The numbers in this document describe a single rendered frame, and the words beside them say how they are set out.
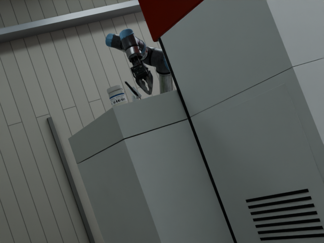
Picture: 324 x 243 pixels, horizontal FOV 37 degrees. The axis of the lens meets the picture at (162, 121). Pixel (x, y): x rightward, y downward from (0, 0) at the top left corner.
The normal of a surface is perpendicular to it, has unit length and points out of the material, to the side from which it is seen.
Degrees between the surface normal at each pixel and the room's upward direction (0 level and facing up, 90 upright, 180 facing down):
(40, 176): 90
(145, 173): 90
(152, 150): 90
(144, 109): 90
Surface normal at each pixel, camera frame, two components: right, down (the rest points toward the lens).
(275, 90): -0.81, 0.25
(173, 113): 0.48, -0.25
